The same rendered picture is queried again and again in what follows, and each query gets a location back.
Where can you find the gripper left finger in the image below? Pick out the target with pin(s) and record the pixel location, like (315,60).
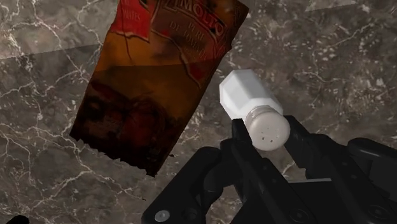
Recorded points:
(217,173)

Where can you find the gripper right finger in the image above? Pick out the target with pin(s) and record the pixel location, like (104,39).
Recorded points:
(341,161)

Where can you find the white salt shaker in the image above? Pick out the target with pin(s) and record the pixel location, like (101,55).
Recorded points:
(249,104)

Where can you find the red and orange food box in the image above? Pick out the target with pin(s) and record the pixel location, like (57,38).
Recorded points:
(155,83)

